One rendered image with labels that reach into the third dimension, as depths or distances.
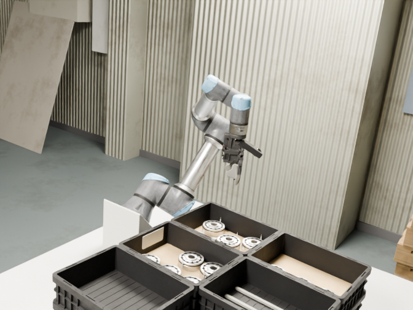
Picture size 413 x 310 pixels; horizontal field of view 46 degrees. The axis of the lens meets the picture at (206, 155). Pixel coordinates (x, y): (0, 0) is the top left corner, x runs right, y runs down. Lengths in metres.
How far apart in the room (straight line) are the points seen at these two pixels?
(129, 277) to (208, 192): 2.68
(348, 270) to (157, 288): 0.77
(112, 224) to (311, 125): 2.07
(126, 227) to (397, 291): 1.24
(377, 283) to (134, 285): 1.12
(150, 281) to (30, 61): 4.46
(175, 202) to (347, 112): 1.86
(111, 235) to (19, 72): 4.03
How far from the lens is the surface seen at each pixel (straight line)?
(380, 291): 2.36
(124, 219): 2.22
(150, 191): 2.28
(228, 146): 1.96
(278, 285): 1.88
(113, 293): 1.85
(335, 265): 2.10
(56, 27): 5.81
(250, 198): 4.29
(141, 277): 1.88
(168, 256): 2.07
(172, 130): 5.28
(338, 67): 3.75
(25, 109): 5.93
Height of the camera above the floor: 1.89
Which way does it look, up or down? 19 degrees down
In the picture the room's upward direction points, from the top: 6 degrees clockwise
